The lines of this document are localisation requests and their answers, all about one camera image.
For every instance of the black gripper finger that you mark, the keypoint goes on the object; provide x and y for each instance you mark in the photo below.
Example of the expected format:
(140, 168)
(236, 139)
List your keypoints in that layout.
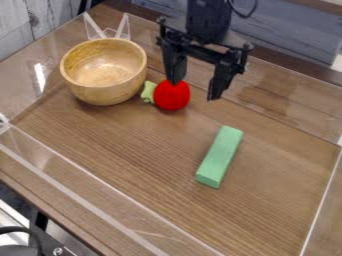
(224, 75)
(176, 62)

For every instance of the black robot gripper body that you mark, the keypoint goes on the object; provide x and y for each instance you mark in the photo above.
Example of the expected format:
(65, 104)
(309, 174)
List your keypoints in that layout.
(203, 33)

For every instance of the red plush strawberry toy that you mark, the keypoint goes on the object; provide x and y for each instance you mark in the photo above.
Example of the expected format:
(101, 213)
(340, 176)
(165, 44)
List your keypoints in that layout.
(166, 95)

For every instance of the light wooden bowl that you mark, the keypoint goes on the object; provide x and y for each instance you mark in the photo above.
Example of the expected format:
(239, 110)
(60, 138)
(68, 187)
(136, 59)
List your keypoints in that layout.
(105, 70)

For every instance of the green rectangular foam block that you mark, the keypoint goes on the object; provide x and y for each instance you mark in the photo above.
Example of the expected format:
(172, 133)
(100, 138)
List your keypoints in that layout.
(220, 156)

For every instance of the clear acrylic corner bracket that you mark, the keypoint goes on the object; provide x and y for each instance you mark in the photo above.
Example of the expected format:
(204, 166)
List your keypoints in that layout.
(96, 32)

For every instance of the clear acrylic tray wall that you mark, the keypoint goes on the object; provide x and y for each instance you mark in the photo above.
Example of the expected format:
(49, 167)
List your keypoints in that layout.
(110, 170)

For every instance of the black metal table frame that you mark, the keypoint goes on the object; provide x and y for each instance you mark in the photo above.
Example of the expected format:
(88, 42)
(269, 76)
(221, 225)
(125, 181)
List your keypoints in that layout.
(60, 243)

